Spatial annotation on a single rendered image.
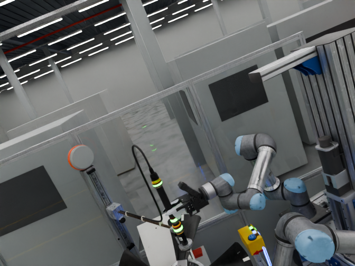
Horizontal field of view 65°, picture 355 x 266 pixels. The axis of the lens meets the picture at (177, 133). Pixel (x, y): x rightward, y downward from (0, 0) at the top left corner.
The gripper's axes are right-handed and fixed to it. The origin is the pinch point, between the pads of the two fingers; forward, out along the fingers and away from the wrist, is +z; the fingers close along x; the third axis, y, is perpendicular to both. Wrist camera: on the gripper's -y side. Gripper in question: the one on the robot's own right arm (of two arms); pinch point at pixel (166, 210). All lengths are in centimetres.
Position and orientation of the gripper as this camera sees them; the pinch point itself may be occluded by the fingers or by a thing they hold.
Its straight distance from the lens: 133.0
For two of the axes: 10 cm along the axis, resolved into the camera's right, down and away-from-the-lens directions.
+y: 3.8, 8.9, 2.5
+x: -3.2, -1.3, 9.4
